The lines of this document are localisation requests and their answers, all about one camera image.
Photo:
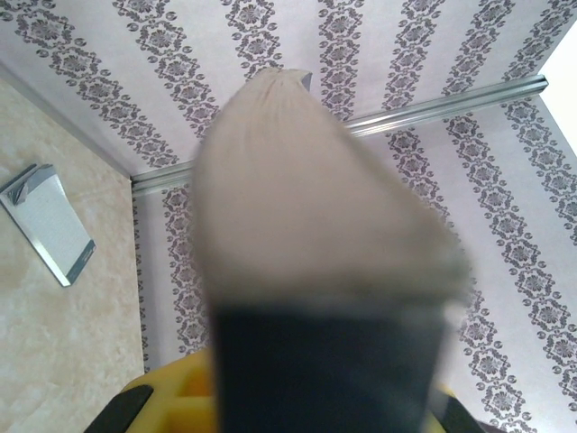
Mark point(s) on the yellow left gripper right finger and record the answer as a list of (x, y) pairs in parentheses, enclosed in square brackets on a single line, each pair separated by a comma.
[(448, 415)]

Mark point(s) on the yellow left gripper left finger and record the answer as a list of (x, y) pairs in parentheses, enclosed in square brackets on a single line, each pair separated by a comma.
[(171, 397)]

